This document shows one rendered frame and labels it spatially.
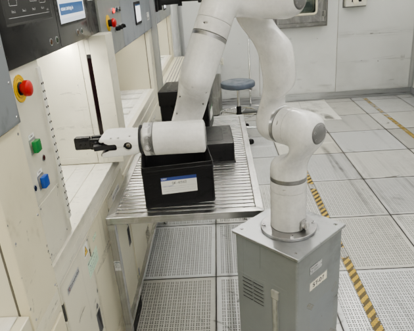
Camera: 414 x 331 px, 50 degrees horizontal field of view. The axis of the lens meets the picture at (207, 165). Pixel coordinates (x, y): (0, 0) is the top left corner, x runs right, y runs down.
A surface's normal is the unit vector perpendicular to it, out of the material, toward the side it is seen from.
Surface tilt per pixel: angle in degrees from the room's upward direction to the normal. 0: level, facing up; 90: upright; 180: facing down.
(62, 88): 90
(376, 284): 0
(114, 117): 90
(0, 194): 90
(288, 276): 90
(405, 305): 0
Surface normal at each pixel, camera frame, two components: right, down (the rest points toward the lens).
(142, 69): -0.02, 0.38
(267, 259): -0.72, 0.31
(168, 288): -0.07, -0.92
